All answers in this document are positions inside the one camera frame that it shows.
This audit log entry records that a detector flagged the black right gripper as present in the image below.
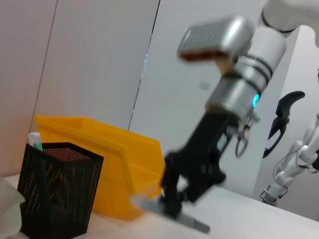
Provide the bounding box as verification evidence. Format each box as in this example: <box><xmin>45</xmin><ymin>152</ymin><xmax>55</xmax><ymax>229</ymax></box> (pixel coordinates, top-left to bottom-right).
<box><xmin>159</xmin><ymin>111</ymin><xmax>240</xmax><ymax>218</ymax></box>

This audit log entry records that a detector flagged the grey marker pen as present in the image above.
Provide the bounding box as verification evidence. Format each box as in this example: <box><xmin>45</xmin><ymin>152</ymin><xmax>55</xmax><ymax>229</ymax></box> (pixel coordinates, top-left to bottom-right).
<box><xmin>129</xmin><ymin>195</ymin><xmax>211</xmax><ymax>234</ymax></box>

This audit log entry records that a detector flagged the black curved robot shell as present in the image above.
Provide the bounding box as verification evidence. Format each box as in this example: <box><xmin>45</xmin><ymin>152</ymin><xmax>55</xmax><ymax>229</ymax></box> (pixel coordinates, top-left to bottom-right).
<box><xmin>263</xmin><ymin>91</ymin><xmax>306</xmax><ymax>159</ymax></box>

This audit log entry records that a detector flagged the grey right gripper cable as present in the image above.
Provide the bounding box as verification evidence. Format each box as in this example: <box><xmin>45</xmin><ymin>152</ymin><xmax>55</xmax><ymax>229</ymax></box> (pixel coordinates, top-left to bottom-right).
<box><xmin>235</xmin><ymin>112</ymin><xmax>261</xmax><ymax>158</ymax></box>

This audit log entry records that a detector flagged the black mesh pen holder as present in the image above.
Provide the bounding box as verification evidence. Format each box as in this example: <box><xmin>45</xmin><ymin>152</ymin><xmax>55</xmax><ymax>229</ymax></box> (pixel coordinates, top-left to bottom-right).
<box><xmin>17</xmin><ymin>142</ymin><xmax>105</xmax><ymax>239</ymax></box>

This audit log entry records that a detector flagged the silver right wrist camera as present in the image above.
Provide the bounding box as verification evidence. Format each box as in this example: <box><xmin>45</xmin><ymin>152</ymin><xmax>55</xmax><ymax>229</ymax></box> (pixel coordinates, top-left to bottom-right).
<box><xmin>176</xmin><ymin>15</ymin><xmax>256</xmax><ymax>66</ymax></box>

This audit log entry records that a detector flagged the yellow plastic bin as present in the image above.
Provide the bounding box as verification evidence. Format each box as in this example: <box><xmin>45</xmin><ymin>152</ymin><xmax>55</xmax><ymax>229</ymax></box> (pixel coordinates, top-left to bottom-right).
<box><xmin>34</xmin><ymin>116</ymin><xmax>165</xmax><ymax>221</ymax></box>

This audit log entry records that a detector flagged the translucent wavy fruit plate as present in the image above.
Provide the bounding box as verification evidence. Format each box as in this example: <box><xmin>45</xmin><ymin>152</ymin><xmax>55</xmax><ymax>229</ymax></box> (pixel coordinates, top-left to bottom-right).
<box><xmin>0</xmin><ymin>176</ymin><xmax>25</xmax><ymax>236</ymax></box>

